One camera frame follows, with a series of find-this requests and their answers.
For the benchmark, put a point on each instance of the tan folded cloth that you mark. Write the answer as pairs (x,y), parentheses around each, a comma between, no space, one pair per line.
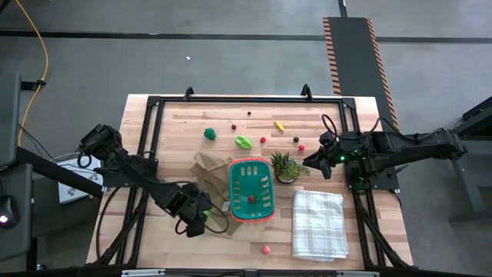
(209,173)

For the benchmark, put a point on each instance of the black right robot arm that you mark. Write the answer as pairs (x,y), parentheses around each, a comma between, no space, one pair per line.
(407,144)

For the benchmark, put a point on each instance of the dark grey side panel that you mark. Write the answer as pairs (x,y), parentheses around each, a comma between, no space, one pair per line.
(9,115)

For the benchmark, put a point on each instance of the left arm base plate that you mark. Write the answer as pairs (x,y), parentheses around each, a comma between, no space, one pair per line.
(111,181)

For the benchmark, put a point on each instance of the round light green toy fruit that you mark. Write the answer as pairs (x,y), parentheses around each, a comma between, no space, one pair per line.
(208,214)

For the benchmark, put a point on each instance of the yellow-green toy vegetable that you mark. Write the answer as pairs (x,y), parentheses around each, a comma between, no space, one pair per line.
(244,142)

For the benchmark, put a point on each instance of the white cloth label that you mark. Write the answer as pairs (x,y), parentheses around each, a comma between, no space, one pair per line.
(226,206)

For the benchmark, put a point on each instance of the white printed box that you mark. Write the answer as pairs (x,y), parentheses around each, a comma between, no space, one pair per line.
(73,188)

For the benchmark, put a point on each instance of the silver edge bracket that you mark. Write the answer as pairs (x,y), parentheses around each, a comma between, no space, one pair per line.
(142,272)
(365,273)

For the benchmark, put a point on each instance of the dark grey desk surface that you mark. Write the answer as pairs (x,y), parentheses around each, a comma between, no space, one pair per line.
(17,246)

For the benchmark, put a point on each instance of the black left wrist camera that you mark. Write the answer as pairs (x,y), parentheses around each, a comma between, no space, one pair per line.
(196,229)

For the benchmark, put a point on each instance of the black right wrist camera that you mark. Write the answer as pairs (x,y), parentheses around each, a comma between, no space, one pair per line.
(326,171)

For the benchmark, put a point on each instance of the red toy raspberry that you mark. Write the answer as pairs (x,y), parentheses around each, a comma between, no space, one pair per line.
(263,140)

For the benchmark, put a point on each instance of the grey metal stand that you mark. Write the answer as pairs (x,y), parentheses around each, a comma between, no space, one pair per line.
(480,115)

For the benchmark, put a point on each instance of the yellow toy piece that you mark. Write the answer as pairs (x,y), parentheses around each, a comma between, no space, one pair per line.
(279,126)

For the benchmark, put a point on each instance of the white plaid towel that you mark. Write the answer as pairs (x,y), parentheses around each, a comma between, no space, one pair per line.
(319,227)

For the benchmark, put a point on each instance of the black diagonal beam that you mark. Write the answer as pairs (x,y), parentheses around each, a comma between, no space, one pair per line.
(57,171)

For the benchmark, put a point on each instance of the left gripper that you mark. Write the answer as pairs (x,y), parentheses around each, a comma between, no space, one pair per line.
(186,204)

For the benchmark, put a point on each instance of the black aluminium table frame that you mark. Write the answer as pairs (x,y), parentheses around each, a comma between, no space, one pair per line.
(230,99)

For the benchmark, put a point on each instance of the succulent in black pot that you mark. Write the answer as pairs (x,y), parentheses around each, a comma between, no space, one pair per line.
(286,169)

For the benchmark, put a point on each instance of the green basket with orange rim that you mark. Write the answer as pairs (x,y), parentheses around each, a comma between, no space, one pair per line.
(250,186)

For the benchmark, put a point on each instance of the pink toy peach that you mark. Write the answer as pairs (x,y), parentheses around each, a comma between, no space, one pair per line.
(266,250)

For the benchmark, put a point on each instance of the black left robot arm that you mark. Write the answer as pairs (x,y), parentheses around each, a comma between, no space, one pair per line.
(128,167)

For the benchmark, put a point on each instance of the red toy strawberry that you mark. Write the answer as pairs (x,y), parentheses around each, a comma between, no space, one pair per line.
(251,199)

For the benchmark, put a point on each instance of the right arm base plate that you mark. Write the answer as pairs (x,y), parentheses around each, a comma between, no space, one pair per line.
(384,181)

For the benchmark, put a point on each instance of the dark red toy cherry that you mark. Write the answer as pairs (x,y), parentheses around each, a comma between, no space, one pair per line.
(233,126)

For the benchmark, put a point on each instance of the black device with light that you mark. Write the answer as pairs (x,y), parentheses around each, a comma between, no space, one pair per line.
(7,211)

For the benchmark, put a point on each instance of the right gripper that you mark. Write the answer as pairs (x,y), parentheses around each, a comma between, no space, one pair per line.
(336,150)

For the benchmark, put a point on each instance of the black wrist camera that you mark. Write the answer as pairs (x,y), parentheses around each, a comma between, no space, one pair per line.
(196,229)
(326,171)

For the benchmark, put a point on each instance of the dark green toy pepper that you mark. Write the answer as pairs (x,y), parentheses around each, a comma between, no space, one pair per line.
(210,134)

